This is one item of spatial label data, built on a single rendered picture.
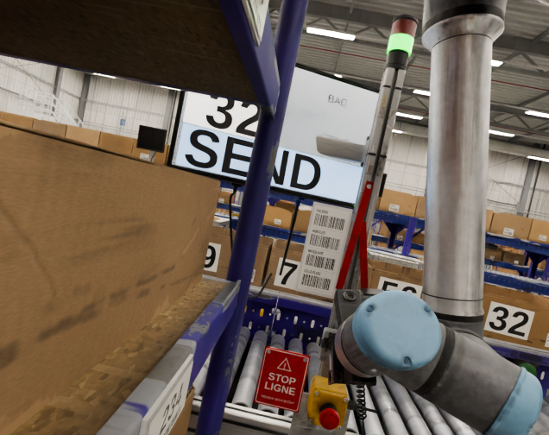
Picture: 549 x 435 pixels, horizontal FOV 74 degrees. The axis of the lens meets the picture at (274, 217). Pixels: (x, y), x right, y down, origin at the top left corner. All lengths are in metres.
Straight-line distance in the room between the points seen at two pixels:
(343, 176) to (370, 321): 0.52
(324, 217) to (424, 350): 0.41
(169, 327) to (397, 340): 0.28
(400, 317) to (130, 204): 0.35
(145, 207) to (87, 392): 0.09
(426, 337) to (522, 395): 0.12
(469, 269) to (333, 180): 0.41
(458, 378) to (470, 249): 0.20
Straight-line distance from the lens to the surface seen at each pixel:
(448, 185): 0.60
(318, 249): 0.80
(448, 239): 0.60
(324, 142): 0.90
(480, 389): 0.50
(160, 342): 0.23
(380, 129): 0.83
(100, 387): 0.19
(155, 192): 0.21
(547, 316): 1.72
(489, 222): 6.62
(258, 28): 0.21
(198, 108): 0.84
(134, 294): 0.22
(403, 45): 0.88
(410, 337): 0.46
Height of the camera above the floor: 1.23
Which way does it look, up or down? 3 degrees down
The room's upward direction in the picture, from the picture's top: 12 degrees clockwise
